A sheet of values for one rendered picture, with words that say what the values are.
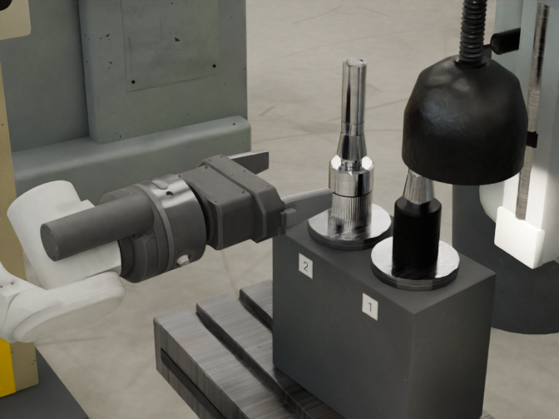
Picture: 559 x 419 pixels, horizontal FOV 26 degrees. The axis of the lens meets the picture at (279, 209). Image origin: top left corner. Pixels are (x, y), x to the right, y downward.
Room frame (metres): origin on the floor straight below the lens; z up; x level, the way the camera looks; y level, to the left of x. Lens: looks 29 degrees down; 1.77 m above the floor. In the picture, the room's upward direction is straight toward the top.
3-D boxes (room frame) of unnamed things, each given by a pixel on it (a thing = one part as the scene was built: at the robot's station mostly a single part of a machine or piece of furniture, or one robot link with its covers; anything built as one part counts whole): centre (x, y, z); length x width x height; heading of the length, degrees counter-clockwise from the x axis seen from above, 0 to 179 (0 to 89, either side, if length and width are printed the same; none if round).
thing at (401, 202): (1.05, -0.14, 1.18); 0.05 x 0.05 x 0.01
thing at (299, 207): (1.02, -0.03, 1.20); 0.06 x 0.02 x 0.03; 127
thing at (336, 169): (1.13, -0.08, 1.19); 0.05 x 0.05 x 0.01
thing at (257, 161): (1.12, 0.04, 1.20); 0.06 x 0.02 x 0.03; 127
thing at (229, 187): (1.02, 0.08, 1.20); 0.13 x 0.12 x 0.10; 37
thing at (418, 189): (1.05, -0.14, 1.25); 0.03 x 0.03 x 0.11
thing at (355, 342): (1.09, -0.11, 1.03); 0.22 x 0.12 x 0.20; 39
